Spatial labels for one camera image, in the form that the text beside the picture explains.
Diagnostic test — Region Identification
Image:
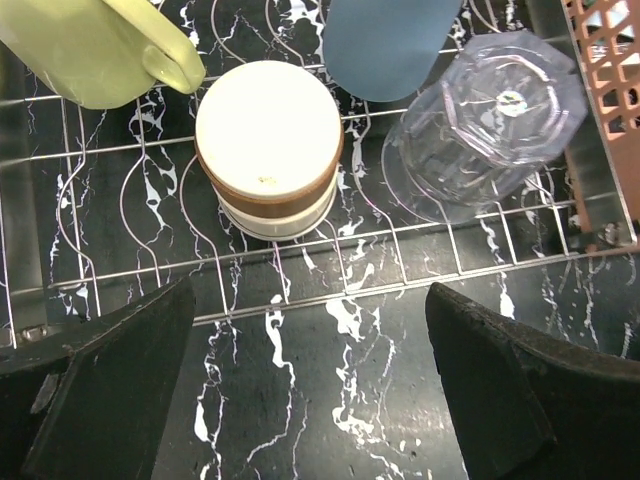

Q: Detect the blue plastic cup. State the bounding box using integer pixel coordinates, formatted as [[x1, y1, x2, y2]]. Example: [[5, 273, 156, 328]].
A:
[[322, 0, 462, 103]]

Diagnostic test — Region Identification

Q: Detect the clear faceted glass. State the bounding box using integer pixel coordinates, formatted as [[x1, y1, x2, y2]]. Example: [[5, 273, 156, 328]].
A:
[[381, 30, 588, 224]]

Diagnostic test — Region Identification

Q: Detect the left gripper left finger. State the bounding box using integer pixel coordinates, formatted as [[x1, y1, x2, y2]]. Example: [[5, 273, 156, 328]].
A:
[[1, 277, 195, 479]]

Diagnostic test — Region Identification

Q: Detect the light green mug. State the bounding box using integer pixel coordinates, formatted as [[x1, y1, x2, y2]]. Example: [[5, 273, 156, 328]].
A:
[[1, 1, 205, 110]]

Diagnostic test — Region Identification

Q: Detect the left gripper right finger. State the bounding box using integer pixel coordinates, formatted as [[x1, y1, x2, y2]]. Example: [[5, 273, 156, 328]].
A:
[[425, 283, 639, 479]]

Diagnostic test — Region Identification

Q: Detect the steel two-tier dish rack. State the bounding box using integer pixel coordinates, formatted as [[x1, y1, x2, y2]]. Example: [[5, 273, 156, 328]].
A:
[[0, 0, 640, 351]]

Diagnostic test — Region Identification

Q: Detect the peach plastic desk organizer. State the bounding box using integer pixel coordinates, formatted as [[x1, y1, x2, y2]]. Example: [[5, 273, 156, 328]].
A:
[[563, 1, 639, 252]]

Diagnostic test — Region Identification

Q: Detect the cream and brown tumbler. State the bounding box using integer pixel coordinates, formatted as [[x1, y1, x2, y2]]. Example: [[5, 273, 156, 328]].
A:
[[195, 60, 344, 241]]

